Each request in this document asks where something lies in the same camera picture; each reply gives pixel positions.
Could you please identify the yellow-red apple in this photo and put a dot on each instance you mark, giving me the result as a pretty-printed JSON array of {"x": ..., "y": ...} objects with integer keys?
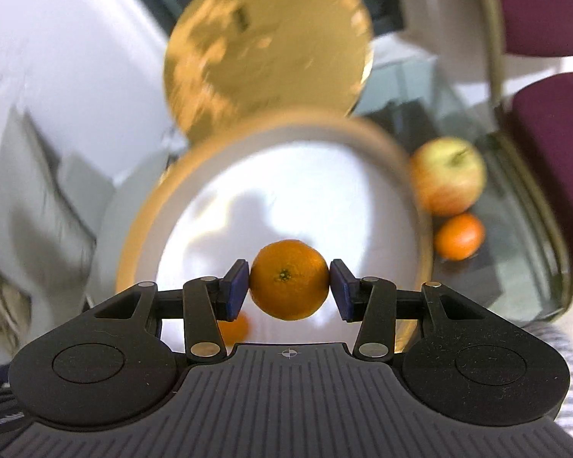
[{"x": 448, "y": 175}]

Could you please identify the houndstooth trousers leg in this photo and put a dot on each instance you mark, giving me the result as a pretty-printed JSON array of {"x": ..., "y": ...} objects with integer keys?
[{"x": 562, "y": 344}]

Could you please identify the grey sofa cushion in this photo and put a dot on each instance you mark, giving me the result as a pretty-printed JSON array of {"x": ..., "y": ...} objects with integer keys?
[{"x": 45, "y": 251}]

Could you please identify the gold round gift box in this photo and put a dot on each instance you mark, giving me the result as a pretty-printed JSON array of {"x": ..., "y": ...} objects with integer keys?
[{"x": 340, "y": 185}]

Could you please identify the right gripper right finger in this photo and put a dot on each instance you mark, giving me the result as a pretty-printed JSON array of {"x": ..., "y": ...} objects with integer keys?
[{"x": 453, "y": 355}]

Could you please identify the mandarin orange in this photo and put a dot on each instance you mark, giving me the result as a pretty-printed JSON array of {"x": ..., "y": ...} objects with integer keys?
[
  {"x": 289, "y": 280},
  {"x": 460, "y": 237},
  {"x": 236, "y": 331}
]

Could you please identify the mandarin orange back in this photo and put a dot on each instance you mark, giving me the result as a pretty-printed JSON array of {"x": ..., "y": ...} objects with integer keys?
[{"x": 460, "y": 237}]

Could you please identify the gold round box lid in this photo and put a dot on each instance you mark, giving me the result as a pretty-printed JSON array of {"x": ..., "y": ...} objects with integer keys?
[{"x": 230, "y": 59}]

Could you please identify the maroon upholstered chair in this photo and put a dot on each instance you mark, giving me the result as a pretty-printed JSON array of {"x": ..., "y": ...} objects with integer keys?
[{"x": 538, "y": 121}]

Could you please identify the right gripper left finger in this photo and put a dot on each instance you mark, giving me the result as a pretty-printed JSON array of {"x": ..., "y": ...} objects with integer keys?
[{"x": 116, "y": 361}]

